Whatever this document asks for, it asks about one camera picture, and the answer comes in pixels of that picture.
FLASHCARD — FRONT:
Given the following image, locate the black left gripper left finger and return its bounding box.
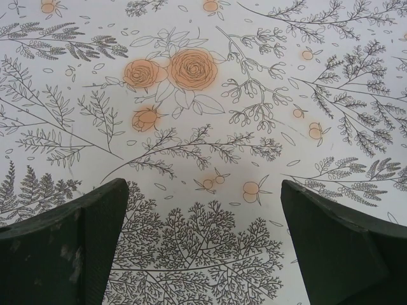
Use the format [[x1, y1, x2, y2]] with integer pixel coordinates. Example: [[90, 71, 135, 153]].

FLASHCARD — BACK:
[[0, 177, 129, 305]]

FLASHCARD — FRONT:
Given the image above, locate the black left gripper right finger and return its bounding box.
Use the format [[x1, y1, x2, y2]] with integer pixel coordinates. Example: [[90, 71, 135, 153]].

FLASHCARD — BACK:
[[282, 179, 407, 305]]

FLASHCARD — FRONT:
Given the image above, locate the floral printed table cover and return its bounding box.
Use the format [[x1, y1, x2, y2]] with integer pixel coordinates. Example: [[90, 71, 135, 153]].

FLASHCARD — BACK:
[[0, 0, 407, 305]]

